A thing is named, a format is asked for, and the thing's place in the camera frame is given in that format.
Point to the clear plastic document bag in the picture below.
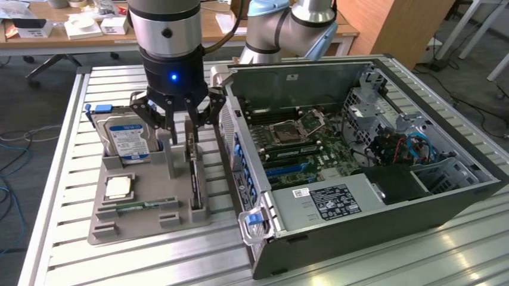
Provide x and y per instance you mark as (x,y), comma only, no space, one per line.
(13,12)

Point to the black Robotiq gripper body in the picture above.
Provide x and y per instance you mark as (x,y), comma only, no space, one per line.
(175,74)

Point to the small white labelled box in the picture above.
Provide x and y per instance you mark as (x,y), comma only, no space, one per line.
(112,26)

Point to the grey plastic parts rack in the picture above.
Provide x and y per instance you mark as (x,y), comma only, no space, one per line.
(159,184)

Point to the brown cardboard box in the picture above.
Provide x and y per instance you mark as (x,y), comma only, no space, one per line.
(233,7)

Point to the black chair base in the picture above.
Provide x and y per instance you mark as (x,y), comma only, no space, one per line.
(50,61)

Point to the silver slotted disk bay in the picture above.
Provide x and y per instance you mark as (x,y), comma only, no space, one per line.
(449,175)

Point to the metal socket cover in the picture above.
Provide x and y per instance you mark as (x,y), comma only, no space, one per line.
(314,119)

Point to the grey cup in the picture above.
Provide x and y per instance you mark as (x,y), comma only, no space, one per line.
(57,3)

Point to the blue expansion slot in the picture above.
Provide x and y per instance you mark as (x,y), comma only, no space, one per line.
(286,170)

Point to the CPU socket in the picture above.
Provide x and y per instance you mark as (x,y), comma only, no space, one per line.
(287,132)

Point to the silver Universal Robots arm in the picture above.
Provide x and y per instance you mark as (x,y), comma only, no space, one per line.
(167,35)

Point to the red booklet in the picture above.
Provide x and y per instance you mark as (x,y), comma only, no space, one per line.
(10,32)

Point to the white box black top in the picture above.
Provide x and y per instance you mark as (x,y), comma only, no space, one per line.
(33,31)

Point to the white table frame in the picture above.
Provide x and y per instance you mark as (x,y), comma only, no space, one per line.
(458,28)

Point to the green loose RAM stick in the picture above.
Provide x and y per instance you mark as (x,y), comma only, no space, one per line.
(135,205)

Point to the low-profile Nvidia graphics card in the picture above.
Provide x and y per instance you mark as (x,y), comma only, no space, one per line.
(195,178)

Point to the green Dell motherboard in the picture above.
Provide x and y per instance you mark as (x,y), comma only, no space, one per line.
(334,149)

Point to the black open PC case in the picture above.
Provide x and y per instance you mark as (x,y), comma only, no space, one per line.
(358,238)

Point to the beige tape roll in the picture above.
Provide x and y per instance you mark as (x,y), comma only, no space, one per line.
(76,3)

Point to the black power adapter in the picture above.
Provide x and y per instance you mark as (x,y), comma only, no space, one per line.
(437,66)

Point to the silver perforated disk bay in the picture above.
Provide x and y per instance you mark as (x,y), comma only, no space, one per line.
(368,119)

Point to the hard disk in blue caddy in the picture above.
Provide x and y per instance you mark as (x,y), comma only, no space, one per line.
(123,143)

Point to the red packet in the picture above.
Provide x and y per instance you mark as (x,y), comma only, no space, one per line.
(123,11)

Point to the white paper stack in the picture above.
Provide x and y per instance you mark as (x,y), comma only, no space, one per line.
(224,22)

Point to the wooden desk white frame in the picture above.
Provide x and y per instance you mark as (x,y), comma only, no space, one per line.
(208,18)
(58,43)

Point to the grey power supply unit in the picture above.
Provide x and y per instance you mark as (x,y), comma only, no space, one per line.
(334,202)

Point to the silver CPU chip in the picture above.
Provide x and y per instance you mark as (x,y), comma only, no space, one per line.
(117,187)

